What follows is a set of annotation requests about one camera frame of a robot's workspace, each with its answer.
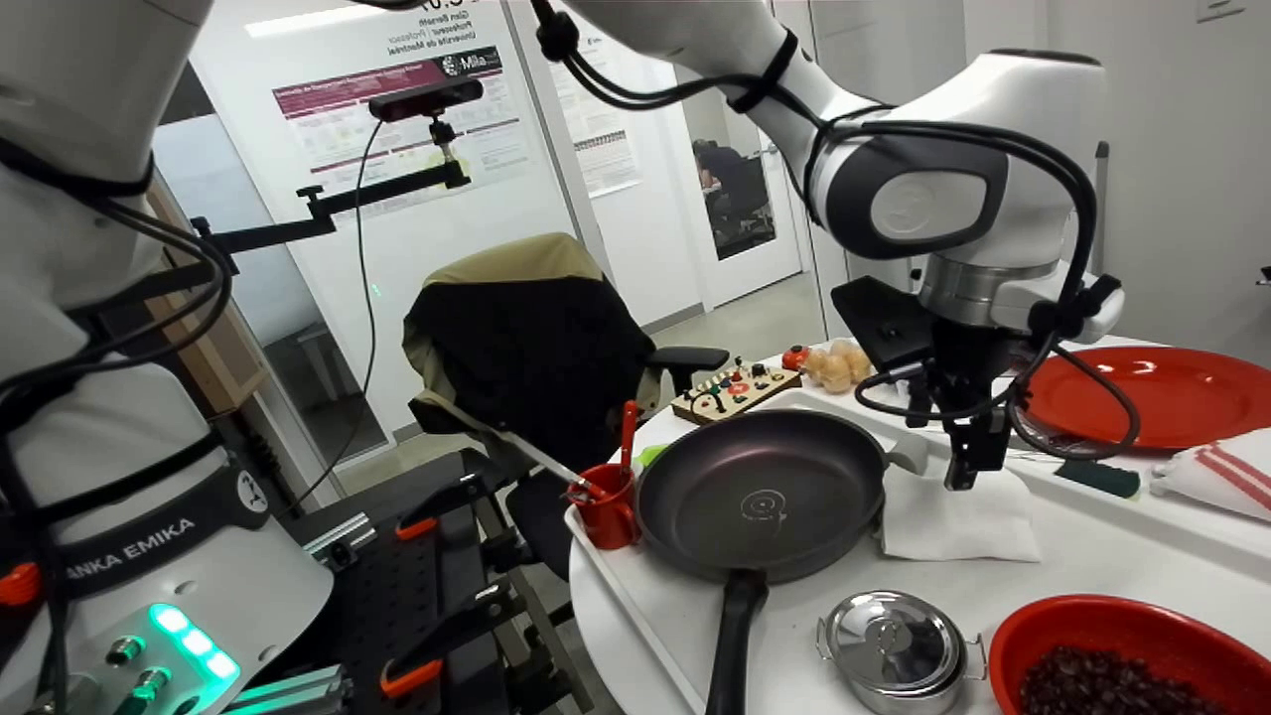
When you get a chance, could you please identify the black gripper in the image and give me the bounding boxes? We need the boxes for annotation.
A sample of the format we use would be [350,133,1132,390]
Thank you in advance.
[901,319,1040,492]

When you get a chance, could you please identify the white towel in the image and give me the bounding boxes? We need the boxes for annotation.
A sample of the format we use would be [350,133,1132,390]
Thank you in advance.
[882,470,1043,558]

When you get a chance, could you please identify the black frying pan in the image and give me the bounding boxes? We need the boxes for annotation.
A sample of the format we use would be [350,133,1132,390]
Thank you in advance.
[634,409,885,715]

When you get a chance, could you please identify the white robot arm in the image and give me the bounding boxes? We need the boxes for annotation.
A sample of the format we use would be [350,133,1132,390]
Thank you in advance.
[0,0,1098,715]

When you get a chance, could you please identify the dark green sponge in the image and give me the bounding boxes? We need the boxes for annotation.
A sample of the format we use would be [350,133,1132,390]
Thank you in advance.
[1057,462,1140,499]

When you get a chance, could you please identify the large red plate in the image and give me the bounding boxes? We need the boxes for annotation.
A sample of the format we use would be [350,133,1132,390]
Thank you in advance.
[1030,347,1271,451]

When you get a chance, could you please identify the beige bread rolls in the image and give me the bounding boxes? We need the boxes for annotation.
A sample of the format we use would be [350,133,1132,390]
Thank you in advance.
[808,340,874,394]

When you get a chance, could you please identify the round steel lid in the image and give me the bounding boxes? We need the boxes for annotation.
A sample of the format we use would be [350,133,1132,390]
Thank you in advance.
[817,588,967,715]

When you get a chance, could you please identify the red bowl with beans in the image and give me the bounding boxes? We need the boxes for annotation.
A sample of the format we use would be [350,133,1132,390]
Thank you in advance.
[984,597,1271,715]

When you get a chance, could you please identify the wooden toy board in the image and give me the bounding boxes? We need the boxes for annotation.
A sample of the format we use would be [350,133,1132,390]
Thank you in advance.
[670,360,795,425]

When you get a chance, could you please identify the red striped white cloth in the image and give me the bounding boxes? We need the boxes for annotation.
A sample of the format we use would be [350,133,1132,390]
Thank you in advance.
[1160,430,1271,525]

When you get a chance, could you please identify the small red cup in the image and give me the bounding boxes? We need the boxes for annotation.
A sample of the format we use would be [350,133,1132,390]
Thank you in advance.
[572,464,638,549]

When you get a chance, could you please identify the black office chair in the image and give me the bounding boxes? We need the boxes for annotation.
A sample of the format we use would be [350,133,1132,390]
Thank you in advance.
[403,233,727,507]

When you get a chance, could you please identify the black camera on mount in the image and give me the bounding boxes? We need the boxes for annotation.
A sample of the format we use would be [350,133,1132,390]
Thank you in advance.
[367,80,485,123]

